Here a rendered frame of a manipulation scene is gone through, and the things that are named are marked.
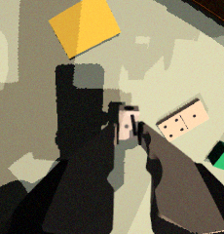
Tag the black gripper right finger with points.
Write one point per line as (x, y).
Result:
(189, 198)

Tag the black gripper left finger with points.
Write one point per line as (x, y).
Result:
(75, 197)

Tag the cream domino tile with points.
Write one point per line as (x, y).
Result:
(183, 120)

